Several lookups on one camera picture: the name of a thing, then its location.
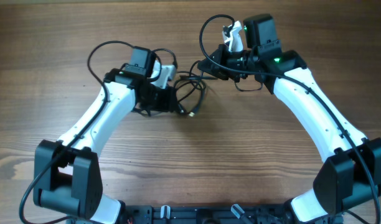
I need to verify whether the left camera cable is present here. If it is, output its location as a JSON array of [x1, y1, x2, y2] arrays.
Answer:
[[18, 40, 135, 224]]

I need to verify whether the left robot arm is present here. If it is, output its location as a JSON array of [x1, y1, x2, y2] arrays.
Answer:
[[28, 47, 177, 223]]

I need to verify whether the black USB cable blue plug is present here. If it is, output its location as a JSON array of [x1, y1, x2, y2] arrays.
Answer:
[[172, 60, 207, 117]]

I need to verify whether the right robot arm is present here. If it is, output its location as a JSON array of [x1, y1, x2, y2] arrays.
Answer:
[[197, 14, 381, 223]]

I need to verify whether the black micro USB cable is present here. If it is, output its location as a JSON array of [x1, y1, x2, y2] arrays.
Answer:
[[173, 59, 219, 108]]

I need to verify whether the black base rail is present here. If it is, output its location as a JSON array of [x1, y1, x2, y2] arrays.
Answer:
[[117, 204, 299, 224]]

